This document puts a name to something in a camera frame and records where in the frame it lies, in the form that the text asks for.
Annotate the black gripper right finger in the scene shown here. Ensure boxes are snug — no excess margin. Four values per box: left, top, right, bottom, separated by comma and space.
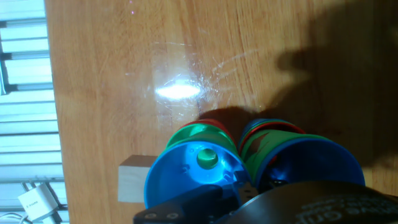
268, 178, 289, 189

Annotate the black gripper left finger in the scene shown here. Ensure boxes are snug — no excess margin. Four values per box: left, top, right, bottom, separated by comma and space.
132, 181, 259, 224

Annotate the blue plastic cup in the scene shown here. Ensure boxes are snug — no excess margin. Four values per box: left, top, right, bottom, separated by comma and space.
254, 138, 366, 191
143, 140, 253, 210
242, 118, 282, 125

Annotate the green plastic cup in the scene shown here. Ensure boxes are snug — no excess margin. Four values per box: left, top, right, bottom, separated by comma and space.
241, 129, 331, 184
167, 123, 238, 147
164, 133, 241, 170

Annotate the red plastic cup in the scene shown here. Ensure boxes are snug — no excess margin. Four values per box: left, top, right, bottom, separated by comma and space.
238, 121, 306, 153
180, 118, 236, 144

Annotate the small wooden block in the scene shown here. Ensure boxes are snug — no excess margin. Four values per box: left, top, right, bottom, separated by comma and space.
117, 154, 158, 204

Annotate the varnished wooden board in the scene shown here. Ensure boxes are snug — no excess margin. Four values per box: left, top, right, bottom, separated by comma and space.
44, 0, 398, 224

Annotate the white charger with cable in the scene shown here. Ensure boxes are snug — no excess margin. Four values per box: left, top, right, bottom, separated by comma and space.
0, 182, 68, 224

